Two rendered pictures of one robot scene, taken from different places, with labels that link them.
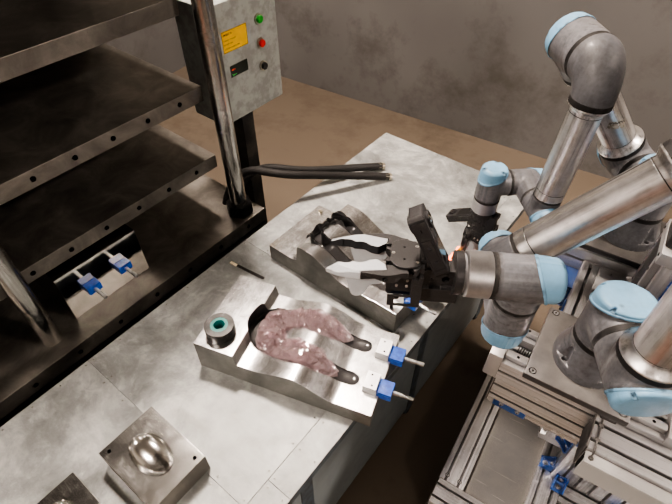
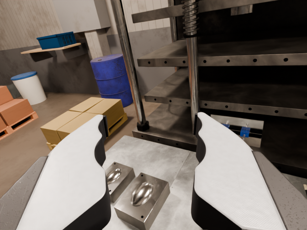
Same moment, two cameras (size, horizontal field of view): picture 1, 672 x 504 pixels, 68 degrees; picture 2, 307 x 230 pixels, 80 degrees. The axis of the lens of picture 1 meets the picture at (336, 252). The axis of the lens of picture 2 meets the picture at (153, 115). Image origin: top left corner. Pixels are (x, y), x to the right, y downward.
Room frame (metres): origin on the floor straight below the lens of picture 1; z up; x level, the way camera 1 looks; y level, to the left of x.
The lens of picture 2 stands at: (0.55, -0.11, 1.52)
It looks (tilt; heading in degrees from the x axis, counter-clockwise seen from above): 28 degrees down; 87
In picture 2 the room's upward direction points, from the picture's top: 10 degrees counter-clockwise
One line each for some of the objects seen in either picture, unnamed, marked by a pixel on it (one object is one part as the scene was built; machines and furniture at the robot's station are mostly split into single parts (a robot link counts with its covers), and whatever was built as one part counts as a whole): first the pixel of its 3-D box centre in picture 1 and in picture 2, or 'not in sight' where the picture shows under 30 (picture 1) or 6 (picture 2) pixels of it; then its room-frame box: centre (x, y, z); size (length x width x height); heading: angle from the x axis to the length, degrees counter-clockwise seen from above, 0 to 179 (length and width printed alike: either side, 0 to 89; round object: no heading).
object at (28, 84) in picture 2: not in sight; (30, 88); (-2.22, 4.78, 0.36); 0.59 x 0.59 x 0.72
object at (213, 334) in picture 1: (220, 328); not in sight; (0.78, 0.31, 0.93); 0.08 x 0.08 x 0.04
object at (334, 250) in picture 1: (355, 248); not in sight; (1.09, -0.06, 0.92); 0.35 x 0.16 x 0.09; 52
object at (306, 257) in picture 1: (353, 254); not in sight; (1.11, -0.06, 0.87); 0.50 x 0.26 x 0.14; 52
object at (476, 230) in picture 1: (481, 225); not in sight; (1.12, -0.45, 0.98); 0.09 x 0.08 x 0.12; 52
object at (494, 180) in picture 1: (492, 182); not in sight; (1.13, -0.45, 1.14); 0.09 x 0.08 x 0.11; 95
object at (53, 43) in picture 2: not in sight; (57, 40); (-0.90, 4.05, 1.37); 0.58 x 0.43 x 0.23; 148
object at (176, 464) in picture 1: (155, 460); (143, 199); (0.46, 0.43, 0.84); 0.20 x 0.15 x 0.07; 52
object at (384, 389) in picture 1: (389, 391); not in sight; (0.63, -0.14, 0.86); 0.13 x 0.05 x 0.05; 69
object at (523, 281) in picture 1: (524, 279); not in sight; (0.51, -0.30, 1.43); 0.11 x 0.08 x 0.09; 83
